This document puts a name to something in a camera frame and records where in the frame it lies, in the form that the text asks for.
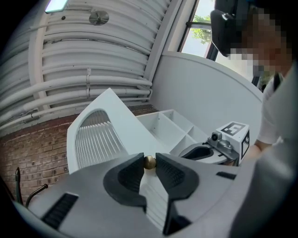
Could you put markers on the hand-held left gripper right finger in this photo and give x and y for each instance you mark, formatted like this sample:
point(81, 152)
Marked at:
point(198, 186)

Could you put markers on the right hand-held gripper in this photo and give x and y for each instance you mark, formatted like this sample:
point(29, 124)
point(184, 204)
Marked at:
point(235, 139)

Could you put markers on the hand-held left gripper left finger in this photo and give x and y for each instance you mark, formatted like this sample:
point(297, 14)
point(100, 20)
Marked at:
point(81, 197)

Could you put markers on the small brass ball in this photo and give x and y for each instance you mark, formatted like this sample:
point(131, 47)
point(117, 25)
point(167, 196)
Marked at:
point(150, 162)

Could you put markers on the person's right forearm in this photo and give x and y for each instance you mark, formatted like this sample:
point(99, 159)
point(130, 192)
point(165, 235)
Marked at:
point(255, 151)

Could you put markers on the white desk with hutch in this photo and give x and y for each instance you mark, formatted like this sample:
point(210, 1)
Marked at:
point(160, 130)

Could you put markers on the person's printed white shirt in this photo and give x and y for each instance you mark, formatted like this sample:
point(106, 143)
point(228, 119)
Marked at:
point(274, 162)

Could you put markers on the person's head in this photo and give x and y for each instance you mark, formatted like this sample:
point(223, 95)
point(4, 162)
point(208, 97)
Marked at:
point(265, 41)

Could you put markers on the row of white ceiling pipes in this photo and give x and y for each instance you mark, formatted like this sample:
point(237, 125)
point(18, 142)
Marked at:
point(93, 60)

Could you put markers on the round metal ceiling fixture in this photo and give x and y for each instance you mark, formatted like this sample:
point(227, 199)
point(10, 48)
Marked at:
point(99, 17)

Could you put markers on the rectangular ceiling lamp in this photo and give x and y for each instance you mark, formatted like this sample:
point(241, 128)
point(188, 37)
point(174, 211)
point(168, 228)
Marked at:
point(57, 5)

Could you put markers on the black head-worn camera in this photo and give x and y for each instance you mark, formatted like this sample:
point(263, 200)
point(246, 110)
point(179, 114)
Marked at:
point(228, 25)

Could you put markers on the black window frame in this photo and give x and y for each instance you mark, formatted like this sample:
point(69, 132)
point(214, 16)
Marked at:
point(188, 23)

